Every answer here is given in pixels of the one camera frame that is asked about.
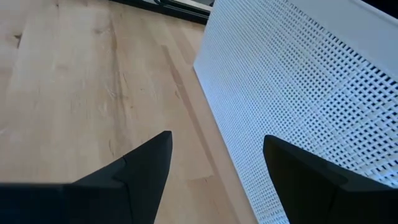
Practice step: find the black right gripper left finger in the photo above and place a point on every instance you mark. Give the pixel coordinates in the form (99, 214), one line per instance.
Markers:
(136, 183)

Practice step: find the black table edge rail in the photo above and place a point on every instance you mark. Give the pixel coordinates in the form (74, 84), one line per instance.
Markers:
(174, 11)

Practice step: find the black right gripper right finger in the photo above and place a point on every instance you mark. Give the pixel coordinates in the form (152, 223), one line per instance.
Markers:
(304, 186)

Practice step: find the white perforated basket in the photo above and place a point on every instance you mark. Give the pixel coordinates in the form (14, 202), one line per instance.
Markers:
(280, 77)

